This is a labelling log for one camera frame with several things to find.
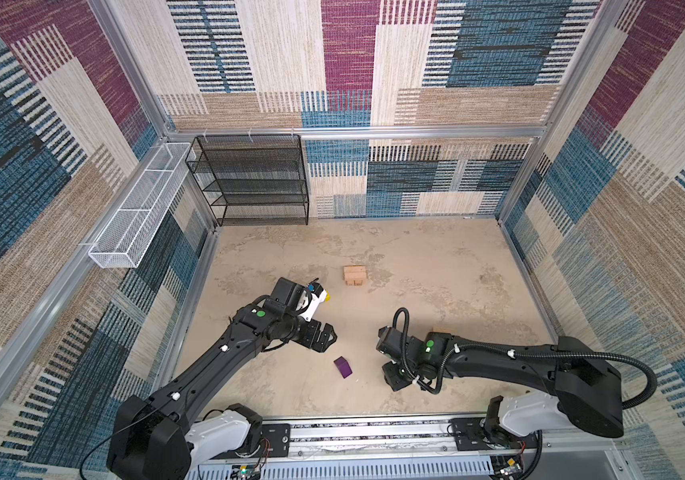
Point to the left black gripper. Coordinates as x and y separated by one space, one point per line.
321 343

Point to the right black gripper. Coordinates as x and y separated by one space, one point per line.
391 378

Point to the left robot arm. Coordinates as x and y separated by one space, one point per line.
162 436

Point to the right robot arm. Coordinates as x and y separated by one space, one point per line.
585 388

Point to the purple block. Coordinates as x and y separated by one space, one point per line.
343 366

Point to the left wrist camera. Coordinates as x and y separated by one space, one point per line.
313 297

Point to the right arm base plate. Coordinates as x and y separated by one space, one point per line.
477 433

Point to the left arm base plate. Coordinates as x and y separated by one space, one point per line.
273 441

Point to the aluminium front rail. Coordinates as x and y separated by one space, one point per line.
417 447

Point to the black wire shelf rack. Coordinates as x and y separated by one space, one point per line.
252 180

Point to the white mesh wall basket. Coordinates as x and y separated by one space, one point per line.
124 241

